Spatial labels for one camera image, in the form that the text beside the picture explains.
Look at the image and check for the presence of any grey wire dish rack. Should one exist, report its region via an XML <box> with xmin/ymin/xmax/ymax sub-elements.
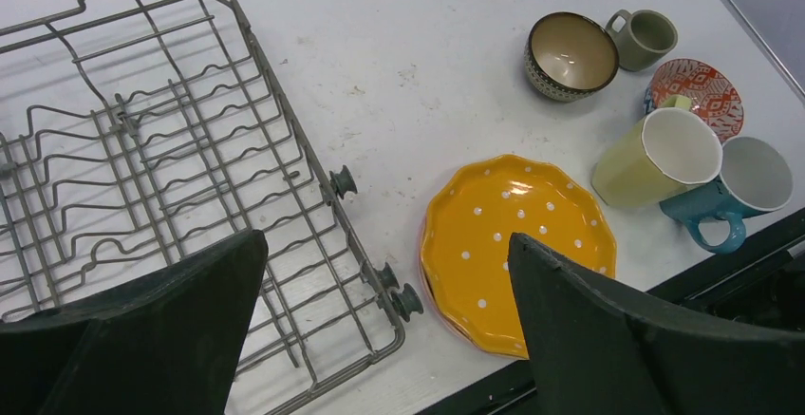
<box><xmin>1</xmin><ymin>0</ymin><xmax>422</xmax><ymax>414</ymax></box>

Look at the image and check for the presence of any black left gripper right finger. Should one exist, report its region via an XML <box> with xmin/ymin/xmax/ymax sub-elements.
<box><xmin>507</xmin><ymin>233</ymin><xmax>804</xmax><ymax>414</ymax></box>

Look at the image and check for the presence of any dark patterned cream bowl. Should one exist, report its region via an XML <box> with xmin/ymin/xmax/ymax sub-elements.
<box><xmin>523</xmin><ymin>11</ymin><xmax>619</xmax><ymax>103</ymax></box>

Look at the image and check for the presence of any black table frame rail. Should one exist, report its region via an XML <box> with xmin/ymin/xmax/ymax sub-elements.
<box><xmin>428</xmin><ymin>212</ymin><xmax>804</xmax><ymax>414</ymax></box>

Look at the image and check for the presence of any pale yellow mug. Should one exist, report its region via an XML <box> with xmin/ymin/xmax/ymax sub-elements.
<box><xmin>591</xmin><ymin>95</ymin><xmax>723</xmax><ymax>209</ymax></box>

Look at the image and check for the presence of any orange patterned small bowl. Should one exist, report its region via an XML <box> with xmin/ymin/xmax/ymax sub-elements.
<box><xmin>643</xmin><ymin>58</ymin><xmax>744</xmax><ymax>142</ymax></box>

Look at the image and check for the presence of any pink plate under yellow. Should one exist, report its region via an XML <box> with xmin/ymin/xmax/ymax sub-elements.
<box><xmin>417</xmin><ymin>218</ymin><xmax>505</xmax><ymax>356</ymax></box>

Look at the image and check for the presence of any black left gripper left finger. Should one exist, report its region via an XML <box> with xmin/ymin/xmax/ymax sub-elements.
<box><xmin>1</xmin><ymin>230</ymin><xmax>268</xmax><ymax>414</ymax></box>

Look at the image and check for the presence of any blue mug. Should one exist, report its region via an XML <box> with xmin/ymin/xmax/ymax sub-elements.
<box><xmin>660</xmin><ymin>136</ymin><xmax>795</xmax><ymax>254</ymax></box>

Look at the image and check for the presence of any small grey-green mug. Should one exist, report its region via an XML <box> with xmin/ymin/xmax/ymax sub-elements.
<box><xmin>605</xmin><ymin>9</ymin><xmax>679</xmax><ymax>71</ymax></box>

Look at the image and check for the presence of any yellow polka dot plate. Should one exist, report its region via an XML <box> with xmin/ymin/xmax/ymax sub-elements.
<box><xmin>419</xmin><ymin>155</ymin><xmax>617</xmax><ymax>359</ymax></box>

